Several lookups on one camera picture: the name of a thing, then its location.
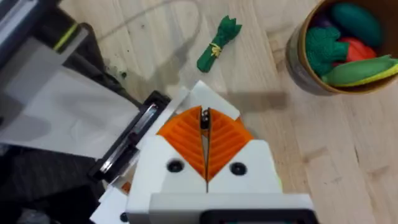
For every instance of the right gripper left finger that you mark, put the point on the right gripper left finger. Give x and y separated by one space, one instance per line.
161 174

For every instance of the small metal screw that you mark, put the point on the small metal screw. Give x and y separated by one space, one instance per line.
204 119

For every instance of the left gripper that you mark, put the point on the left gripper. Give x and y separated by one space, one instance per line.
133 133

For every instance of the green toy leafy vegetable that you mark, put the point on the green toy leafy vegetable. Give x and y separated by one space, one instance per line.
219 43

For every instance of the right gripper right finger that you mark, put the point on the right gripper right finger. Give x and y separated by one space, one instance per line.
248 161

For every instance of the brown tub with toys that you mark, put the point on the brown tub with toys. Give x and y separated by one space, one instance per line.
345 46

